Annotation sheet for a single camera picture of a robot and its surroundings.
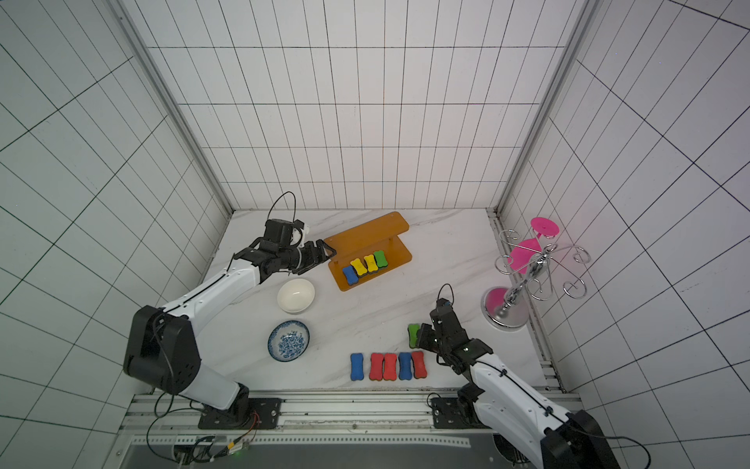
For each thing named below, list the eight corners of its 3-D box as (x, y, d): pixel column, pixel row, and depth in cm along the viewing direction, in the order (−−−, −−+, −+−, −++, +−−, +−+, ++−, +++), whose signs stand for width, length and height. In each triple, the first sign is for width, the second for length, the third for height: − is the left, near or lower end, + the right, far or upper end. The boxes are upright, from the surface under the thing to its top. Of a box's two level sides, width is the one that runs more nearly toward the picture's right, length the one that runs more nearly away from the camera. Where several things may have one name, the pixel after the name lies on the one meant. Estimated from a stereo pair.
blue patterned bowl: (266, 364, 82) (262, 360, 79) (276, 325, 89) (272, 319, 86) (306, 364, 82) (304, 360, 79) (312, 325, 89) (310, 320, 86)
